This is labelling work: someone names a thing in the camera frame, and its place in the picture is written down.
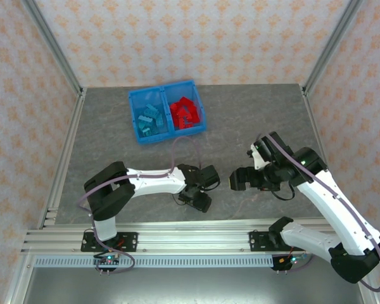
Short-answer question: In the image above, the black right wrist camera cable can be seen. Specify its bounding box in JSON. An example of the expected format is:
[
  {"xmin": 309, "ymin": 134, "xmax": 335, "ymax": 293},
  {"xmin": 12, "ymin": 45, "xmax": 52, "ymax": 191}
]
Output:
[{"xmin": 270, "ymin": 185, "xmax": 296, "ymax": 201}]

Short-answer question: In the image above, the wide aluminium extrusion rail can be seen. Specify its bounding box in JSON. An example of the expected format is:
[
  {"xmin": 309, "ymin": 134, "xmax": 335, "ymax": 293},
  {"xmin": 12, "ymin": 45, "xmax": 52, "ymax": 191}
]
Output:
[{"xmin": 20, "ymin": 221, "xmax": 339, "ymax": 255}]

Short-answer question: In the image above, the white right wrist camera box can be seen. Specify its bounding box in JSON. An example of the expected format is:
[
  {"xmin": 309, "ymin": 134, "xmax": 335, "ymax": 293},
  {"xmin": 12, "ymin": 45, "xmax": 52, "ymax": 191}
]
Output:
[{"xmin": 246, "ymin": 148, "xmax": 267, "ymax": 172}]

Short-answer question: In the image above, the aluminium frame post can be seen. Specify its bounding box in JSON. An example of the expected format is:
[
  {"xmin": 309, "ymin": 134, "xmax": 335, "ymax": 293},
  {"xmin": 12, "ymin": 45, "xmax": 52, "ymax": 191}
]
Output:
[
  {"xmin": 21, "ymin": 0, "xmax": 85, "ymax": 96},
  {"xmin": 302, "ymin": 0, "xmax": 365, "ymax": 96}
]

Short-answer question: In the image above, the aluminium side rail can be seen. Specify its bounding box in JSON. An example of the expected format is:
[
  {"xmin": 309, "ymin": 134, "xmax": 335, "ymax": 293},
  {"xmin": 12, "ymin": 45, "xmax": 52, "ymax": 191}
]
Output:
[
  {"xmin": 302, "ymin": 90, "xmax": 336, "ymax": 222},
  {"xmin": 37, "ymin": 88, "xmax": 88, "ymax": 229}
]

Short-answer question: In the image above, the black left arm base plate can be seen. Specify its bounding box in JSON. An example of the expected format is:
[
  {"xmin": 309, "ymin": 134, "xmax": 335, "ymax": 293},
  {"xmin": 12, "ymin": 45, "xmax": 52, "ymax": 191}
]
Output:
[{"xmin": 80, "ymin": 231, "xmax": 139, "ymax": 253}]

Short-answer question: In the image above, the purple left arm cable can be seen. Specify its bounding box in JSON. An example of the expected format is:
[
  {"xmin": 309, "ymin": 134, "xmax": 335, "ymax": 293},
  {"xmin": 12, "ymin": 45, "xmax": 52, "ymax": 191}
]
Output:
[{"xmin": 78, "ymin": 136, "xmax": 203, "ymax": 273}]

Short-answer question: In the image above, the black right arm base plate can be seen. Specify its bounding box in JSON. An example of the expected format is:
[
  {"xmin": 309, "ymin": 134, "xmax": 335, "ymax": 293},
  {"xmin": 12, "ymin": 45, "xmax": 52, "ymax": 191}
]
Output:
[{"xmin": 248, "ymin": 230, "xmax": 294, "ymax": 253}]

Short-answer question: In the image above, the black left wrist camera cable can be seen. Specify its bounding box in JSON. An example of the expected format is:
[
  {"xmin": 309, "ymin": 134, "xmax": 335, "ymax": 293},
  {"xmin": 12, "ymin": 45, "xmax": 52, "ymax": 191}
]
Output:
[{"xmin": 173, "ymin": 193, "xmax": 191, "ymax": 206}]

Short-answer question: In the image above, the blue two-compartment plastic bin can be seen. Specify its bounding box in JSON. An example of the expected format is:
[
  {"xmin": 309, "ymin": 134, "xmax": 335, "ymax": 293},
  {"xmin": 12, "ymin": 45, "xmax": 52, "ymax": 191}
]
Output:
[{"xmin": 128, "ymin": 79, "xmax": 208, "ymax": 146}]

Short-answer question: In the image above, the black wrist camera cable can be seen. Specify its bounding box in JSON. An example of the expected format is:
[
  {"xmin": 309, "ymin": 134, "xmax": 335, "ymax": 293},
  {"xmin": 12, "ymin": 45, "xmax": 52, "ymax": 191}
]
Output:
[
  {"xmin": 270, "ymin": 185, "xmax": 296, "ymax": 201},
  {"xmin": 173, "ymin": 193, "xmax": 191, "ymax": 206}
]

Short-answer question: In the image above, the slotted grey cable duct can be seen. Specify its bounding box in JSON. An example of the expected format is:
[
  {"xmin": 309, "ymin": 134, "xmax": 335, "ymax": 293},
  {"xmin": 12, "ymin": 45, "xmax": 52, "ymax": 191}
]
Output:
[{"xmin": 34, "ymin": 256, "xmax": 275, "ymax": 269}]

